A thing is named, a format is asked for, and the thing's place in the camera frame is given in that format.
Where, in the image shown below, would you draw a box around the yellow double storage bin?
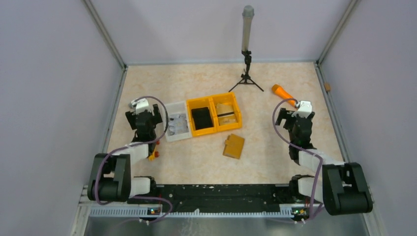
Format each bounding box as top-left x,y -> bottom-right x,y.
185,92 -> 242,137

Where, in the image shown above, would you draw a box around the orange toy microphone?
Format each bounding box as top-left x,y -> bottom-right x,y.
271,84 -> 297,107

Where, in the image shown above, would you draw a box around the grey parts in white bin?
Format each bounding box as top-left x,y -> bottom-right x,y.
168,113 -> 189,136

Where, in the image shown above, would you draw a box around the yellow red toy block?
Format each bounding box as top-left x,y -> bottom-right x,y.
148,143 -> 159,161

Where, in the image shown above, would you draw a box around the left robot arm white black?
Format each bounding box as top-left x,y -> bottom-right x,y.
87,99 -> 166,205

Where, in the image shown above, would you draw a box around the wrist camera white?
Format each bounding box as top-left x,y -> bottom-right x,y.
134,98 -> 151,115
292,100 -> 313,118

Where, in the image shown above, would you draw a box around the grey microphone on stand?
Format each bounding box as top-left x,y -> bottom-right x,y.
241,5 -> 254,52

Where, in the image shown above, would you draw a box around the white storage bin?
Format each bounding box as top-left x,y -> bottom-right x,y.
165,101 -> 192,142

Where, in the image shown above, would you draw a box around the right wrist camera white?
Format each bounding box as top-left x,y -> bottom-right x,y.
292,100 -> 313,118

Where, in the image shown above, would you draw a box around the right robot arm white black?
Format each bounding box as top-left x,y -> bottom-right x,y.
272,108 -> 374,215

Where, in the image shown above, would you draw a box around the black tripod stand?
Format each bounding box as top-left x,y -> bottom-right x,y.
229,50 -> 264,92

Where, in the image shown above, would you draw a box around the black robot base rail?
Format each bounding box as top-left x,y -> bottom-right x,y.
127,184 -> 310,221

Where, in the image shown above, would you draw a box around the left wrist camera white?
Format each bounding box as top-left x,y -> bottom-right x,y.
134,98 -> 151,115

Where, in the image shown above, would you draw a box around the black item in bin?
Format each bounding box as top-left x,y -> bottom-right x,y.
191,107 -> 213,130

